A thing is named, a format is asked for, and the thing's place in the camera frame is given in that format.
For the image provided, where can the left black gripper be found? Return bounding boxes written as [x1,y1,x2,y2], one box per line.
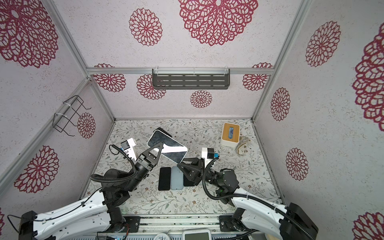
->
[125,142,163,193]

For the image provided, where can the black phone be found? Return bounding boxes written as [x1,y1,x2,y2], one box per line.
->
[156,127,171,136]
[147,129,188,164]

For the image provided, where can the blue phone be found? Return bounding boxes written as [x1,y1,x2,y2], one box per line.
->
[183,176,195,187]

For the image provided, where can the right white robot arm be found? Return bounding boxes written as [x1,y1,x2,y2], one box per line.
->
[177,158,319,240]

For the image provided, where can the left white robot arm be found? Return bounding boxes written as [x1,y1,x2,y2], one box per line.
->
[18,142,164,240]

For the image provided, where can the white wooden-top tissue box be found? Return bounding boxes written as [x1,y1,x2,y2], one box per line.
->
[220,123,240,148]

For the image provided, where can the white display device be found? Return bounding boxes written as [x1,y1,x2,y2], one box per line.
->
[182,229,212,240]

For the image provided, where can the white round timer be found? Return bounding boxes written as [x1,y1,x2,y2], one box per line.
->
[154,233,171,240]

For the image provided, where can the right black corrugated cable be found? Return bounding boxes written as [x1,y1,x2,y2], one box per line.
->
[201,157,314,240]

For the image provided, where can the black corrugated cable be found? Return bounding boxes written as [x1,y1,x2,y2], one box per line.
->
[201,157,314,240]
[6,144,139,235]

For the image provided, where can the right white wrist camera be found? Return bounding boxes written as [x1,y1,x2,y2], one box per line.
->
[202,148,219,168]

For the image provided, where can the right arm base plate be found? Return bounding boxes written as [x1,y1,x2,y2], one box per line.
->
[219,215,244,232]

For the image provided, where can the grey wall shelf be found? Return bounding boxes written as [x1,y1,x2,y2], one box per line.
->
[152,69,231,90]

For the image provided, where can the left black corrugated cable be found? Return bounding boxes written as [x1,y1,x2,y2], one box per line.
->
[6,144,139,235]

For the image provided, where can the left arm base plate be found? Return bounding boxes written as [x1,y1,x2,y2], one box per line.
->
[122,216,141,233]

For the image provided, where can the black wire wall rack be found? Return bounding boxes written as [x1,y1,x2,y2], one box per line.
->
[52,95,91,137]

